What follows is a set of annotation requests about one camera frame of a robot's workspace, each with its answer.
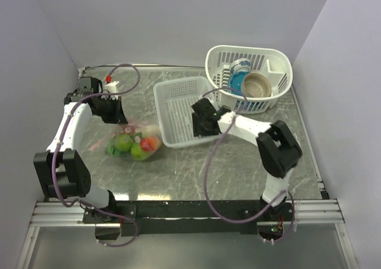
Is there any white rectangular perforated basket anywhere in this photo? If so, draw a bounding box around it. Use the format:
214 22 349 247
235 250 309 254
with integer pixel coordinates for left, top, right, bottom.
153 76 218 149

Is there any clear zip top bag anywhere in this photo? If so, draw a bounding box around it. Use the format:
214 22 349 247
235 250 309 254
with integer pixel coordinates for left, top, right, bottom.
88 120 162 161

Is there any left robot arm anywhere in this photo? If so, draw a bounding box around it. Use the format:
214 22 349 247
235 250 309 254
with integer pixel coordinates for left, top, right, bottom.
33 76 127 223

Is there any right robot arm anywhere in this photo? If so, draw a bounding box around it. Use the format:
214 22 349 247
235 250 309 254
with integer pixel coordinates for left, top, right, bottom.
192 98 302 224

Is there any green fake apple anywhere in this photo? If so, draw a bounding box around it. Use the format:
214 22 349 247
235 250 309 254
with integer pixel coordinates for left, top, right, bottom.
114 133 133 152
130 143 149 161

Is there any green fake leafy vegetable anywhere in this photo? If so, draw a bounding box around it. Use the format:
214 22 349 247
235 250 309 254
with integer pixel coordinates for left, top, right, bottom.
105 137 120 157

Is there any red fake dragon fruit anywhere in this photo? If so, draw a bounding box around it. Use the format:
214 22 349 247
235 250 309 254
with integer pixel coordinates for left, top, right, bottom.
140 136 161 153

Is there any white oval dish rack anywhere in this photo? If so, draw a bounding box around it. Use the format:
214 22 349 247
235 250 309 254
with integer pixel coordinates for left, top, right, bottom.
205 45 293 114

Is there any beige ceramic bowl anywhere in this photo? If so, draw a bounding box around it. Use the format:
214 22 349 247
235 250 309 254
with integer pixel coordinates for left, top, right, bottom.
241 73 271 98

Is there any blue white patterned bowl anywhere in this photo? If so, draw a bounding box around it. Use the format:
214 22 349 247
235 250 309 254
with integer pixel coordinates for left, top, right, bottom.
229 58 251 74

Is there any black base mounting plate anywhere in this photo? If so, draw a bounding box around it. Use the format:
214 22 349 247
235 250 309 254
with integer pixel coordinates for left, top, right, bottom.
83 201 295 241

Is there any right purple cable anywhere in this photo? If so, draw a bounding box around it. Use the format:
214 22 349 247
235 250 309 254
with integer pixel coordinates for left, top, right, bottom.
201 87 295 224

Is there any purple cable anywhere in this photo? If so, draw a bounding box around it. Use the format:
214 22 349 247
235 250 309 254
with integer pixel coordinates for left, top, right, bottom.
201 87 295 224
51 62 140 249

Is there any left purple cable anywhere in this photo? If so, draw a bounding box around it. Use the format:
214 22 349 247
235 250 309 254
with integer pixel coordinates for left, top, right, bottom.
51 62 140 249

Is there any aluminium frame rail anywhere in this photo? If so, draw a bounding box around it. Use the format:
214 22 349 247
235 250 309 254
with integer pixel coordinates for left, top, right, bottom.
16 199 359 268

